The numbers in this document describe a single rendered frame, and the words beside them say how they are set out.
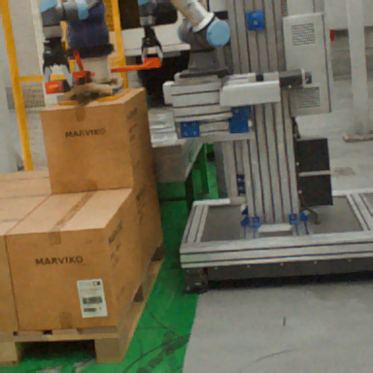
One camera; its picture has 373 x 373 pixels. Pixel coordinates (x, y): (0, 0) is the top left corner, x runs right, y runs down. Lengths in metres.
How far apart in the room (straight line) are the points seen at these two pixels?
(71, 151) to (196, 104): 0.62
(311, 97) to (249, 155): 0.42
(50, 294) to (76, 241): 0.25
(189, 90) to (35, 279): 1.11
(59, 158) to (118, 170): 0.28
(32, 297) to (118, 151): 0.80
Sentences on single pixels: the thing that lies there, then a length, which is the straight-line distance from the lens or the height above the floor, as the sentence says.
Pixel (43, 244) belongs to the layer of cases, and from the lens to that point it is 2.76.
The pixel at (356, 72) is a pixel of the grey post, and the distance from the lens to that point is 6.62.
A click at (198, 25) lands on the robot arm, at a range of 3.10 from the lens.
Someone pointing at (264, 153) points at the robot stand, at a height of 0.59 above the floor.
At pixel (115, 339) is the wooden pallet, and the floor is 0.10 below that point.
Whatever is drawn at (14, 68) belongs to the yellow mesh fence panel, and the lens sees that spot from 5.30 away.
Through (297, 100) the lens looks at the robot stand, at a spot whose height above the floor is 0.84.
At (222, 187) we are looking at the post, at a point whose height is 0.21.
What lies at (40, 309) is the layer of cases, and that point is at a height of 0.23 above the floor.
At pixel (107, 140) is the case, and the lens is 3.21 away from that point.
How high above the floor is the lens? 1.28
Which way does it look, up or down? 9 degrees down
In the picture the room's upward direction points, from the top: 7 degrees counter-clockwise
